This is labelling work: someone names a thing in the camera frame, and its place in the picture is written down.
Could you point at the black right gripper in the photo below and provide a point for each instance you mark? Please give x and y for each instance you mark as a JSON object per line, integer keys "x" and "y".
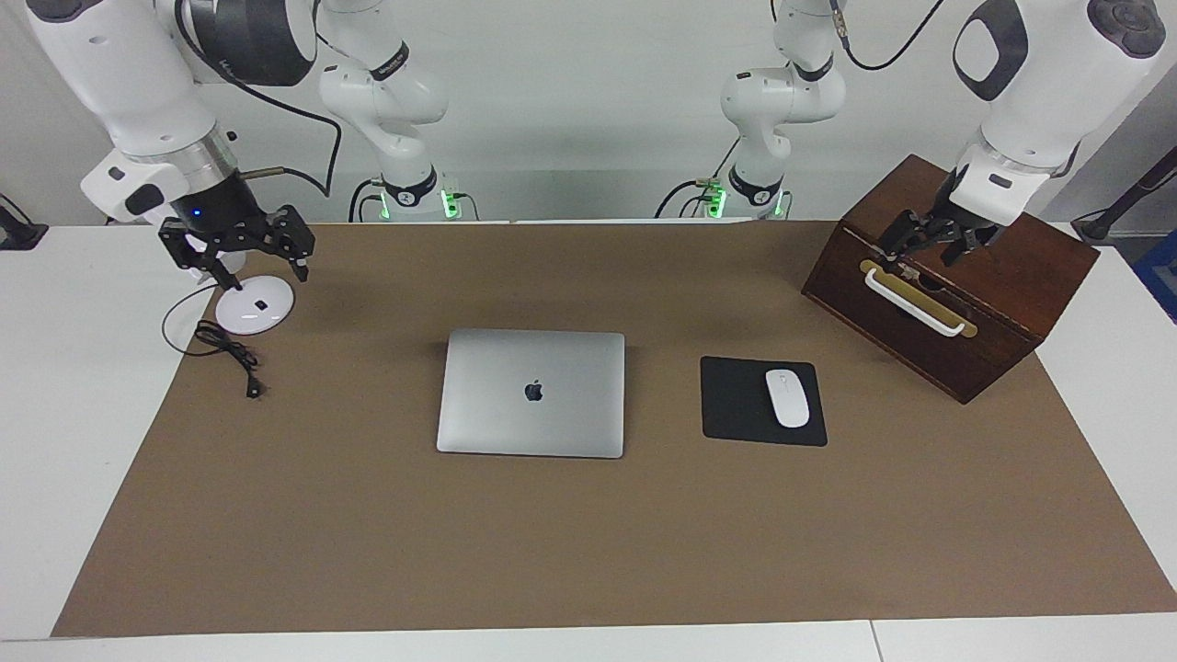
{"x": 221, "y": 211}

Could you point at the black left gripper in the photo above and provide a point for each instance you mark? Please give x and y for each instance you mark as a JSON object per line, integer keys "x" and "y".
{"x": 947, "y": 222}

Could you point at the silver laptop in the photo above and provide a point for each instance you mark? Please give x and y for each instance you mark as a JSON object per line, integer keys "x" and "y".
{"x": 531, "y": 393}

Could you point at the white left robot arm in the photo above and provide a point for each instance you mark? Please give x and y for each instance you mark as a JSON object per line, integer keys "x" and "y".
{"x": 1048, "y": 92}

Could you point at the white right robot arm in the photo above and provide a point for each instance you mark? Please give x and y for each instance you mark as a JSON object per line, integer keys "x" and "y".
{"x": 138, "y": 83}

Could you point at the white desk lamp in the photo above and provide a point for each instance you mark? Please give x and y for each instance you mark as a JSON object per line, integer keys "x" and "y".
{"x": 257, "y": 308}

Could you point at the dark brown wooden box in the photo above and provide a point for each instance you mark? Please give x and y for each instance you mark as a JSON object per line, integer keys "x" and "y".
{"x": 1011, "y": 276}

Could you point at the black stand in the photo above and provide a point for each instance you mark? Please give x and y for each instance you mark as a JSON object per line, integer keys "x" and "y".
{"x": 1126, "y": 202}

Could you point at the white computer mouse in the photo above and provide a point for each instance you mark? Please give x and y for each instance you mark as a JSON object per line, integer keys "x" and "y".
{"x": 787, "y": 399}

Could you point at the blue crate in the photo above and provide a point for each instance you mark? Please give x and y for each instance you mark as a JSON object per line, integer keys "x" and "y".
{"x": 1160, "y": 276}

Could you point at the black mouse pad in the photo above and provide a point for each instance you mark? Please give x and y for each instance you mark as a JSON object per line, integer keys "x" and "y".
{"x": 736, "y": 405}

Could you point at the brown table mat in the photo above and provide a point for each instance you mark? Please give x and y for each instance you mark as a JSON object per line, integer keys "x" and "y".
{"x": 588, "y": 533}

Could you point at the black clamp mount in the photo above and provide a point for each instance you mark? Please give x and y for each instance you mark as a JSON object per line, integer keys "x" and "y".
{"x": 18, "y": 234}

